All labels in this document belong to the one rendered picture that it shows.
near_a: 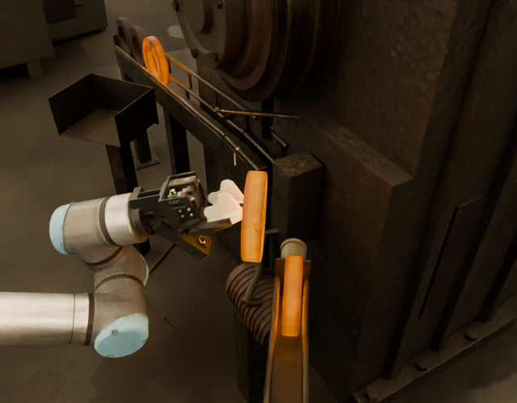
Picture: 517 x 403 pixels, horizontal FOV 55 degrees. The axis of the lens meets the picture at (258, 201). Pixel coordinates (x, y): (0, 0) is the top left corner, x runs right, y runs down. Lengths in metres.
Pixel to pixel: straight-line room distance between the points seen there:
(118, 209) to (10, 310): 0.23
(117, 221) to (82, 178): 1.72
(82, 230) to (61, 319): 0.15
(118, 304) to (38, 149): 2.06
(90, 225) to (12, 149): 2.07
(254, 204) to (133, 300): 0.29
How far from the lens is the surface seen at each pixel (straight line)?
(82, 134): 1.74
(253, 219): 0.77
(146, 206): 0.85
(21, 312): 0.88
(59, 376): 1.82
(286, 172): 1.13
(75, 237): 0.92
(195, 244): 0.89
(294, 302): 0.91
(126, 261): 0.97
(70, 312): 0.89
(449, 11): 0.89
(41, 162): 2.77
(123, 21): 2.26
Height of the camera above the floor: 1.47
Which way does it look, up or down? 40 degrees down
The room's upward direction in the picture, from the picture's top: straight up
